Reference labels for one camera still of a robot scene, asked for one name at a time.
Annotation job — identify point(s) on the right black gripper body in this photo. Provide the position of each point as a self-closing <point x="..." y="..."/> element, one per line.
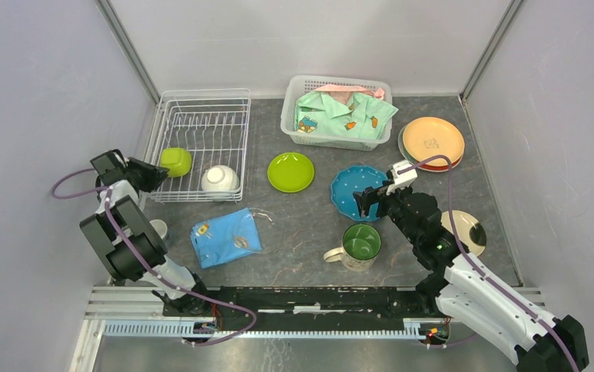
<point x="389" y="204"/>

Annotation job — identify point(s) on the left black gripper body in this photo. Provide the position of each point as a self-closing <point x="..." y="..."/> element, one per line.
<point x="132" y="167"/>

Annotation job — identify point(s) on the blue polka dot plate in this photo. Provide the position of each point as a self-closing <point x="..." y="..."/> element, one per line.
<point x="349" y="180"/>

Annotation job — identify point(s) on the lime green bowl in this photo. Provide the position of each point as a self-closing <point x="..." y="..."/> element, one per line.
<point x="178" y="161"/>

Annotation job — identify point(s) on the white round bowl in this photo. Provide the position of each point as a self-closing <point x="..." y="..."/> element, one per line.
<point x="220" y="178"/>

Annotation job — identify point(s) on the lime green plate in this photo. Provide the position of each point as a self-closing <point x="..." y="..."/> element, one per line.
<point x="290" y="172"/>

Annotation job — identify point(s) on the white square bowl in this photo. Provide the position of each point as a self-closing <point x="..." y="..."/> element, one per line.
<point x="161" y="228"/>

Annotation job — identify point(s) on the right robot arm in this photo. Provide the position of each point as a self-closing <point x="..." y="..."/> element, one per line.
<point x="463" y="288"/>

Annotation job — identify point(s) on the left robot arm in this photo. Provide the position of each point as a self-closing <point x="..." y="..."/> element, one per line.
<point x="126" y="242"/>

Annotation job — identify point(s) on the green interior mug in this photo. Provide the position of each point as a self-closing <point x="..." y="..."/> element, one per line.
<point x="360" y="247"/>

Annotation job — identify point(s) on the orange plate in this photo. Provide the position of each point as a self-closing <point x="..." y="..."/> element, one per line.
<point x="429" y="136"/>

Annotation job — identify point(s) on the cream plate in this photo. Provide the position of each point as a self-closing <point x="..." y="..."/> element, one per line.
<point x="470" y="231"/>

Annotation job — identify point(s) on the mint green printed shirt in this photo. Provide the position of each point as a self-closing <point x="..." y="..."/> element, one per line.
<point x="361" y="117"/>

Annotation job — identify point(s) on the blue folded cloth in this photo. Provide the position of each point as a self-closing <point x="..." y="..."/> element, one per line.
<point x="226" y="238"/>

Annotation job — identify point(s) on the pink cloth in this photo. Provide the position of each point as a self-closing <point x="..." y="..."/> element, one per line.
<point x="340" y="92"/>

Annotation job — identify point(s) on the white plastic basket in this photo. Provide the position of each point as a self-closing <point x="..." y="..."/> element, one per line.
<point x="301" y="85"/>

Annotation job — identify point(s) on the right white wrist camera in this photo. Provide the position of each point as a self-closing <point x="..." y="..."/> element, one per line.
<point x="401" y="175"/>

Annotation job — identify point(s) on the white wire dish rack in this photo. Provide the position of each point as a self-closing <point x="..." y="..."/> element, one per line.
<point x="212" y="125"/>

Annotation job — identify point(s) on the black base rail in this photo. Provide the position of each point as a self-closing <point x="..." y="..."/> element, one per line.
<point x="304" y="310"/>

